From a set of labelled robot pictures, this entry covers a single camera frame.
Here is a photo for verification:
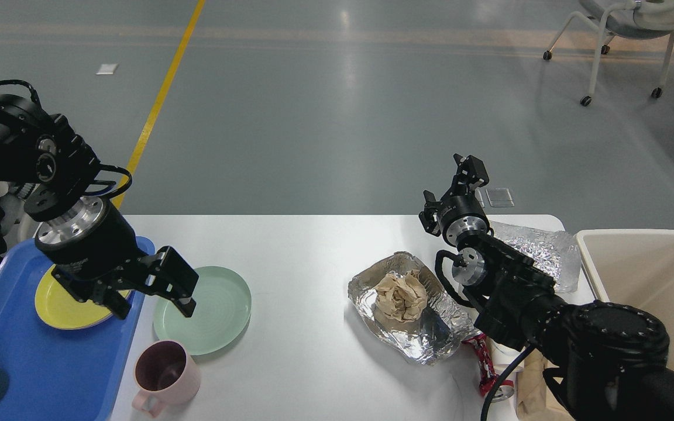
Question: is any white paper cup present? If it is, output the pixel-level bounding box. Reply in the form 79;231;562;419
486;338;524;403

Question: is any pink mug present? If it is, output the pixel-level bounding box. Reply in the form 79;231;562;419
132;340;202;418

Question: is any yellow plate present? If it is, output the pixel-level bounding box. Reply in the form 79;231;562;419
34;264;116;330

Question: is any red snack wrapper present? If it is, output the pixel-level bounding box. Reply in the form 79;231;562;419
461;333;515;402

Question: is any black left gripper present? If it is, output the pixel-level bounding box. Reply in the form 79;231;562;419
35;197;199;320

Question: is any crumpled aluminium foil tray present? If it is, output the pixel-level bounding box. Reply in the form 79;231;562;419
347;251;480;365

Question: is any white office chair left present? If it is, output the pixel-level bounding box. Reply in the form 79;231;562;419
0;182;40;246

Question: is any grey office chair right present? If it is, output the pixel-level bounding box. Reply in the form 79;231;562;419
542;1;674;107

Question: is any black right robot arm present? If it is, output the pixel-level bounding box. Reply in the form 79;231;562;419
419;154;674;420

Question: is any crumpled clear plastic container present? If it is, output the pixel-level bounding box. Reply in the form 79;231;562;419
490;221;581;293

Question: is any crumpled brown paper ball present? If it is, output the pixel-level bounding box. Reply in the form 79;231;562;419
374;269;428;323

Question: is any beige plastic bin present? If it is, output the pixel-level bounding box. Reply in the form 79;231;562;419
576;229;674;370

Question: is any blue plastic tray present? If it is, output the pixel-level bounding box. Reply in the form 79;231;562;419
0;239;145;420

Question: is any brown paper bag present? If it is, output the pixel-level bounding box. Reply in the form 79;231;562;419
515;351;573;420

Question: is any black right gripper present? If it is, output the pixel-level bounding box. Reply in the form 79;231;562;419
419;154;490;245

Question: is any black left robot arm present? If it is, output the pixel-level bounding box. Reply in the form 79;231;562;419
0;80;199;318

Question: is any mint green plate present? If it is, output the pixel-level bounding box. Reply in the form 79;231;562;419
153;266;252;356

